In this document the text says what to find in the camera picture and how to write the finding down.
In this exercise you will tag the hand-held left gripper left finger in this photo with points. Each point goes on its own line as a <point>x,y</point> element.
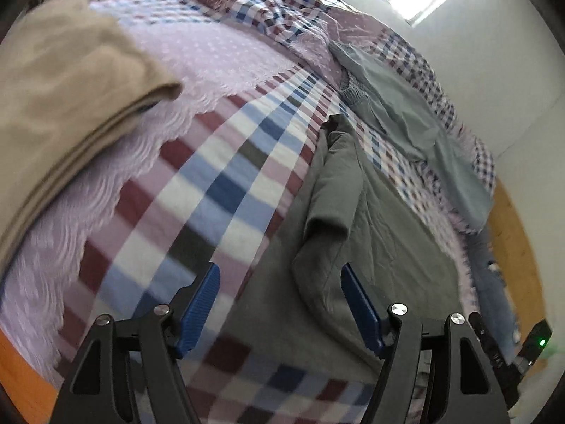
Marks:
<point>201,304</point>

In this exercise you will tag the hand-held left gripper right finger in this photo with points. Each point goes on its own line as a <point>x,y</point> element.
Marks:
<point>362,309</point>

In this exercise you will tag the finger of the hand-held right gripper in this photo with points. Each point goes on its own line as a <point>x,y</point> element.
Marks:
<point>490,349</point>

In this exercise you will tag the grey sweatshirt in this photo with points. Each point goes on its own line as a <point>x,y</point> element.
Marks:
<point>397,251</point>

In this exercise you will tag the blue-grey plush pillow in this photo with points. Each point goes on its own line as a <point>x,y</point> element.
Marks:
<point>490,282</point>

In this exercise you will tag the wooden headboard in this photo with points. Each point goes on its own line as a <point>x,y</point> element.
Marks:
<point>521,251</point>

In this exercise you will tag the checked purple bed sheet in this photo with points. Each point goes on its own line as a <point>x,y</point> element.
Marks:
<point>220,185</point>

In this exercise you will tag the light blue-grey pants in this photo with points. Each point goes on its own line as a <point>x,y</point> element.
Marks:
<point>397,110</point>

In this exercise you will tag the beige folded cloth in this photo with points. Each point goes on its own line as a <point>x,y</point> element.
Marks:
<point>66,97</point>

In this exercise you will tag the checked purple quilt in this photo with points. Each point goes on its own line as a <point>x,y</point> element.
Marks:
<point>318,26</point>

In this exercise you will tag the wooden bed rail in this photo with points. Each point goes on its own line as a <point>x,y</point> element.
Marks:
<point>22,384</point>

